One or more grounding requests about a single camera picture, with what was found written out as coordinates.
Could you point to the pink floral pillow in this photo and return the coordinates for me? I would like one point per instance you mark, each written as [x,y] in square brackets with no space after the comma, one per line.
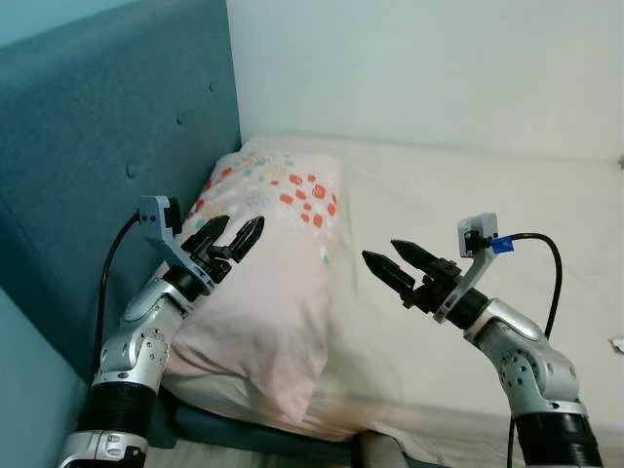
[263,312]

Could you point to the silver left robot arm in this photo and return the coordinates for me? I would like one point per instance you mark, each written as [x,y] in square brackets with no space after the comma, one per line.
[136,341]

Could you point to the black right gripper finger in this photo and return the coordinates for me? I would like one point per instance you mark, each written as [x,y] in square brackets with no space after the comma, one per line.
[419,258]
[390,275]

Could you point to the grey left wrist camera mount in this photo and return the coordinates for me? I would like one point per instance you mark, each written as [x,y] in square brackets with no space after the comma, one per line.
[156,229]

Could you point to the grey right robot leg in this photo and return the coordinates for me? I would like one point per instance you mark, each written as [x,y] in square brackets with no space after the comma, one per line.
[380,453]

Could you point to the white paper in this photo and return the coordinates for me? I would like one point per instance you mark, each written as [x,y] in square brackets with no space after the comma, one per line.
[617,343]

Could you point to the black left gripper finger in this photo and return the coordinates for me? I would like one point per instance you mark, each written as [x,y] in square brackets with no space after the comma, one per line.
[207,234]
[248,237]

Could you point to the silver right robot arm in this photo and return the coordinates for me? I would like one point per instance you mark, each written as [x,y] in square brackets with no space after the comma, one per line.
[526,366]

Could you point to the blue upholstered headboard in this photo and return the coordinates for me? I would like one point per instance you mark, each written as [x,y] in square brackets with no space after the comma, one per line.
[88,107]

